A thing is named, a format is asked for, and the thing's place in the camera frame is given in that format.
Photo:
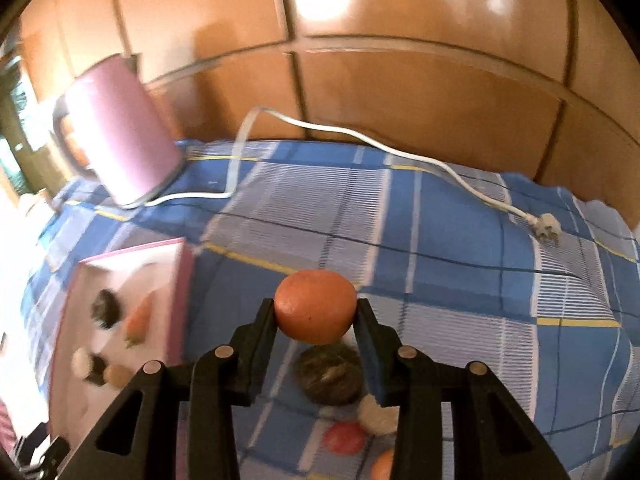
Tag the small yellow round fruit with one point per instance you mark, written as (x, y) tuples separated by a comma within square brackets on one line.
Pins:
[(118, 376)]

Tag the brown rough round fruit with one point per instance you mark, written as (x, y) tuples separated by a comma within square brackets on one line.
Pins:
[(327, 375)]

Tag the pink electric kettle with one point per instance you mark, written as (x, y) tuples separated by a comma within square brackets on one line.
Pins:
[(120, 130)]

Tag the blue plaid cloth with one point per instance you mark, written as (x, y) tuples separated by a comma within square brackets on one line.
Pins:
[(450, 260)]

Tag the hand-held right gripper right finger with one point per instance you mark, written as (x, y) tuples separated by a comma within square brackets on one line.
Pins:
[(375, 360)]

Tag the white power plug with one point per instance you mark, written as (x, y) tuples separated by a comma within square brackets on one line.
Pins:
[(545, 222)]

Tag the wooden panel wardrobe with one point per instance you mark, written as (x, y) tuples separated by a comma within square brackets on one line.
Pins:
[(400, 85)]

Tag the pink-edged white tray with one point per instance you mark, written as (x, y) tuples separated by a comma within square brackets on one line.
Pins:
[(150, 270)]

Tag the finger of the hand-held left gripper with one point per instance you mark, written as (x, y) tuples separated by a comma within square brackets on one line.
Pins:
[(50, 454)]

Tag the small tomato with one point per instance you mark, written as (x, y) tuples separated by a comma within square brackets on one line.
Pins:
[(344, 439)]

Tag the small carrot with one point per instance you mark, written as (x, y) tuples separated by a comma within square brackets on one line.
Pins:
[(137, 324)]

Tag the orange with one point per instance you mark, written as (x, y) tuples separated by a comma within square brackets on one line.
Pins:
[(315, 305), (384, 467)]

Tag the dark purple round fruit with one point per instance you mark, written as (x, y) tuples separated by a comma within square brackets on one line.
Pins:
[(106, 308)]

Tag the dark red cloth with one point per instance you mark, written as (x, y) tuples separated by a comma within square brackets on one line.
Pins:
[(6, 425)]

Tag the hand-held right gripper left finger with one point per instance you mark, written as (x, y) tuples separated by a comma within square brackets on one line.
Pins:
[(260, 350)]

